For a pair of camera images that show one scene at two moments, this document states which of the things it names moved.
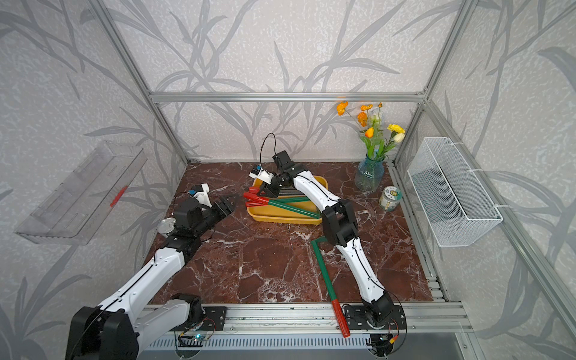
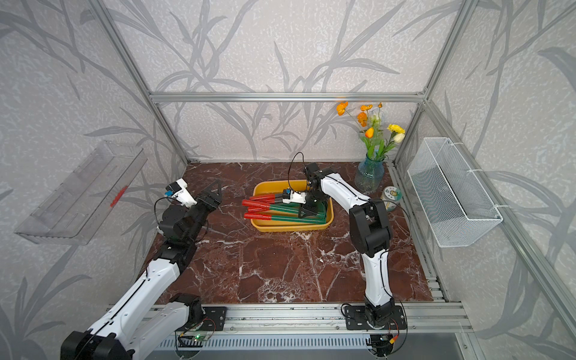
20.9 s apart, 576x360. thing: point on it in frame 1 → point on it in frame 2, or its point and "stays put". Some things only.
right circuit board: x=381 y=343 stays put
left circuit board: x=195 y=340 stays put
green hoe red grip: x=335 y=304 → x=256 y=203
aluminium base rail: x=427 y=326 stays put
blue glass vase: x=370 y=173 stays put
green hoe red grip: x=250 y=195 → x=280 y=217
